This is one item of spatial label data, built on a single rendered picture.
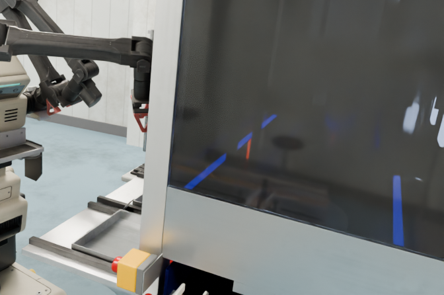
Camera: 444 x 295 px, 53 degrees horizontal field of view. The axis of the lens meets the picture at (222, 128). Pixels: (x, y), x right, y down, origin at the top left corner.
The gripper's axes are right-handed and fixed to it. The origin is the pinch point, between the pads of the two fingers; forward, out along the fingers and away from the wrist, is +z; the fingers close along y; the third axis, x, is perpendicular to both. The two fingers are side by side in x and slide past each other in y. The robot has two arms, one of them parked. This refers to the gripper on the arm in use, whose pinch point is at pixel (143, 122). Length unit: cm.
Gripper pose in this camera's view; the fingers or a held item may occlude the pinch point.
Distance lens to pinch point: 138.8
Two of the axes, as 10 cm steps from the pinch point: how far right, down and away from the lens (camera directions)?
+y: -2.4, -4.5, 8.6
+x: -9.7, 0.3, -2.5
